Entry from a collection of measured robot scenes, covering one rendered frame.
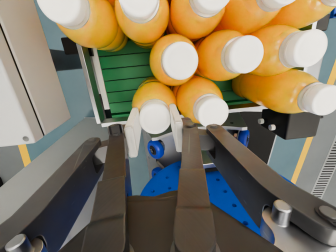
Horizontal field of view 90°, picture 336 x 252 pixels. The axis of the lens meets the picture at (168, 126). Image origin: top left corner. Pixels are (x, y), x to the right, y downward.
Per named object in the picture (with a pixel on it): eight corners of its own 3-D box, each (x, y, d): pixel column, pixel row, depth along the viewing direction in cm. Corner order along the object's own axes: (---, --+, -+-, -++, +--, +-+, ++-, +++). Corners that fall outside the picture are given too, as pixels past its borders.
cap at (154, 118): (133, 114, 22) (131, 118, 20) (155, 93, 21) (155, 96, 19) (154, 134, 23) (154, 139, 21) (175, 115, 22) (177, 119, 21)
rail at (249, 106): (105, 122, 36) (101, 127, 33) (105, 118, 36) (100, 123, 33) (286, 102, 38) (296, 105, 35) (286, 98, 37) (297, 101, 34)
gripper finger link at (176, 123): (174, 122, 14) (183, 121, 15) (169, 103, 21) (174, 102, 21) (176, 153, 16) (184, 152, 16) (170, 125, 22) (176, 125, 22)
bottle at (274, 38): (253, 46, 37) (339, 34, 20) (236, 76, 39) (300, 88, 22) (227, 30, 36) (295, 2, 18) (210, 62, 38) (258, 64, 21)
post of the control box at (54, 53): (122, 64, 120) (12, 75, 27) (121, 58, 118) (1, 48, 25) (128, 63, 120) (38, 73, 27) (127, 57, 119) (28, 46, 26)
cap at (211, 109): (198, 92, 21) (201, 95, 20) (226, 97, 22) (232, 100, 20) (191, 120, 23) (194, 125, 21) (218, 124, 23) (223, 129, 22)
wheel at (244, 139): (236, 151, 38) (246, 152, 37) (237, 133, 37) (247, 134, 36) (240, 142, 42) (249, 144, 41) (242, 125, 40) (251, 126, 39)
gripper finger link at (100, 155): (125, 161, 14) (88, 166, 13) (132, 136, 18) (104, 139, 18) (122, 145, 13) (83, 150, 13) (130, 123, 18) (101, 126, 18)
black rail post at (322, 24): (283, 38, 37) (315, 32, 30) (285, 22, 36) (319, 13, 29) (292, 37, 37) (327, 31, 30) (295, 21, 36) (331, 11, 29)
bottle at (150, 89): (132, 90, 39) (115, 114, 21) (154, 69, 37) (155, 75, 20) (153, 112, 41) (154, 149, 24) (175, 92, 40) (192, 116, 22)
